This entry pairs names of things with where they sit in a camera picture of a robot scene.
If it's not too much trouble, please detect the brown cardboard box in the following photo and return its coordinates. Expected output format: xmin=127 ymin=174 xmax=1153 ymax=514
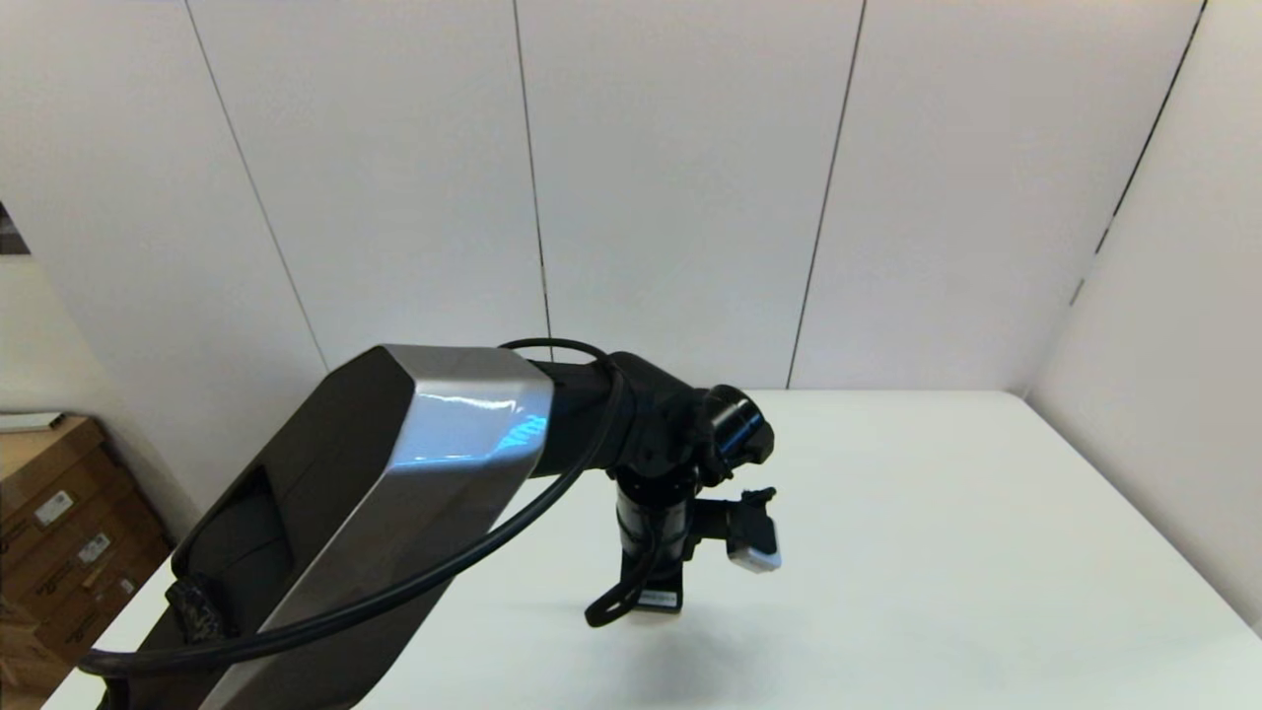
xmin=0 ymin=508 xmax=164 ymax=617
xmin=0 ymin=616 xmax=78 ymax=710
xmin=20 ymin=552 xmax=176 ymax=672
xmin=0 ymin=416 xmax=134 ymax=553

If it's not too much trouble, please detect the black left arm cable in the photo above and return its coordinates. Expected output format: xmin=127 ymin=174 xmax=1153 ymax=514
xmin=77 ymin=337 xmax=664 ymax=678

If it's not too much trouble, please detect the black left camera bracket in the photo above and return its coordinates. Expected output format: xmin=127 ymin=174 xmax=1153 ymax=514
xmin=684 ymin=486 xmax=779 ymax=555

